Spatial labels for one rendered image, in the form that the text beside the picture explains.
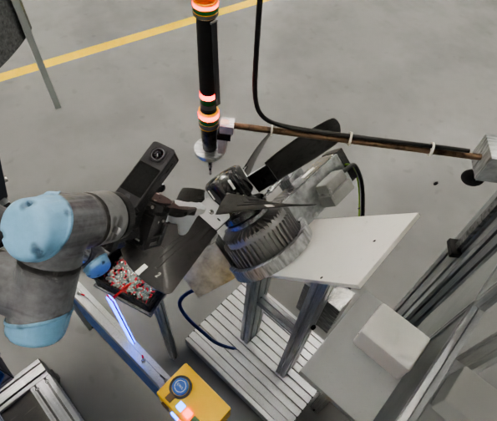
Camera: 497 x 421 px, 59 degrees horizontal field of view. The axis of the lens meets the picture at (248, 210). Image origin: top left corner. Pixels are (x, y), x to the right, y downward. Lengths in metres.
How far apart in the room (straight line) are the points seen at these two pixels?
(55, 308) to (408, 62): 3.66
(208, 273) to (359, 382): 0.55
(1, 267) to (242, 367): 1.69
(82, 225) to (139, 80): 2.99
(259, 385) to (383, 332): 0.94
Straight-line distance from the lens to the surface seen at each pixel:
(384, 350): 1.38
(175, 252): 1.18
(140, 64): 3.66
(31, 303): 0.60
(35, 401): 2.18
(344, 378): 1.43
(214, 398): 1.16
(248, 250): 1.22
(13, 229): 0.56
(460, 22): 4.69
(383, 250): 1.04
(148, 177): 0.69
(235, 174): 1.21
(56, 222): 0.54
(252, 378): 2.19
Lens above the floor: 2.21
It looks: 56 degrees down
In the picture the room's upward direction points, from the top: 5 degrees clockwise
